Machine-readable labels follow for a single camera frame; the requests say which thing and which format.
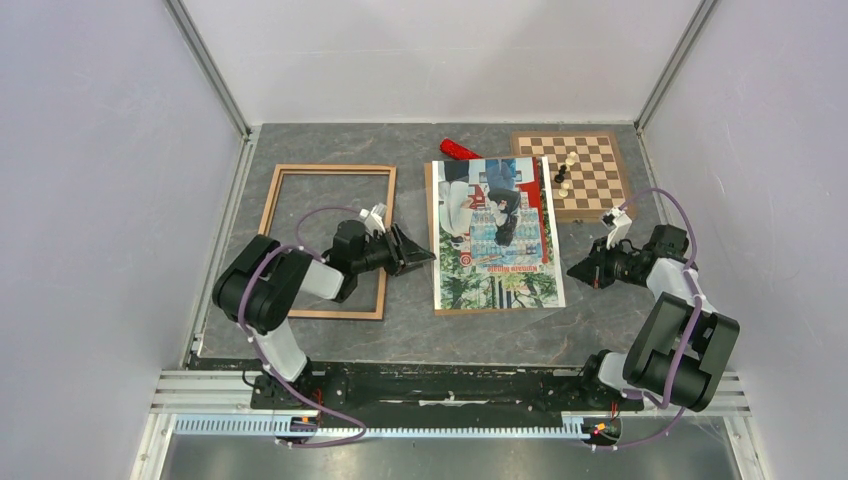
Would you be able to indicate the brown frame backing board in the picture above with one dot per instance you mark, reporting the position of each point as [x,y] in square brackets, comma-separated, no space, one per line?
[428,199]

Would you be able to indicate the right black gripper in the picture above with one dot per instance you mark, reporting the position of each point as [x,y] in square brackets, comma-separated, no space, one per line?
[592,270]

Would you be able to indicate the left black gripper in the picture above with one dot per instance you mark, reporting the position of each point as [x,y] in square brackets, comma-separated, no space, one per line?
[407,254]

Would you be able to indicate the wooden picture frame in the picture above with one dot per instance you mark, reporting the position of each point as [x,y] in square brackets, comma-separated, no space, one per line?
[282,170]

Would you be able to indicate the black chess piece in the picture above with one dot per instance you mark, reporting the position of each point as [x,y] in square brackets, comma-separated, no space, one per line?
[561,175]

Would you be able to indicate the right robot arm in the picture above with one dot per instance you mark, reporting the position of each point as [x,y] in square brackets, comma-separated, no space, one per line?
[683,347]

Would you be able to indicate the wooden chessboard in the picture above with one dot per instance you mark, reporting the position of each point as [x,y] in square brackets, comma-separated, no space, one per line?
[599,180]

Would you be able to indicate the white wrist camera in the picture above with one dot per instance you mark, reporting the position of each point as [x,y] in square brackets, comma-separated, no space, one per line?
[374,219]
[618,224]

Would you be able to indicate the aluminium rail frame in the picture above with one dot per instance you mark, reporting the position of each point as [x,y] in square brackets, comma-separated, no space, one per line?
[203,425]

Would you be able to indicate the colourful photo poster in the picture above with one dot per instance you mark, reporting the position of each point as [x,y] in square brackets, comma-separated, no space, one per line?
[497,232]

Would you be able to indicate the left aluminium corner post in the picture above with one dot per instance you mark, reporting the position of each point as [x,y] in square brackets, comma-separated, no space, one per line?
[202,55]

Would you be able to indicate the right aluminium corner post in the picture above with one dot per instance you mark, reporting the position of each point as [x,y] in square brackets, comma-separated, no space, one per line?
[699,19]

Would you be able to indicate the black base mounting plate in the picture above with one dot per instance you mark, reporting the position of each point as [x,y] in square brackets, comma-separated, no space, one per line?
[398,395]

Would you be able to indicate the red cylindrical object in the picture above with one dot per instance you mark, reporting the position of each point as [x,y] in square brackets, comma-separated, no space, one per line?
[457,151]

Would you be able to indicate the aluminium corner post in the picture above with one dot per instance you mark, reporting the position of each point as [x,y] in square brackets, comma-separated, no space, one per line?
[202,55]
[699,19]

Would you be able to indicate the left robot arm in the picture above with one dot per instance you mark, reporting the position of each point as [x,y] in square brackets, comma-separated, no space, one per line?
[259,288]

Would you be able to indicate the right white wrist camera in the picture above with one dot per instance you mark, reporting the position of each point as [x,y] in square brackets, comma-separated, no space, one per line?
[618,224]

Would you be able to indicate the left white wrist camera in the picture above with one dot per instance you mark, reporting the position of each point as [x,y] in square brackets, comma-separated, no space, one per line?
[374,219]

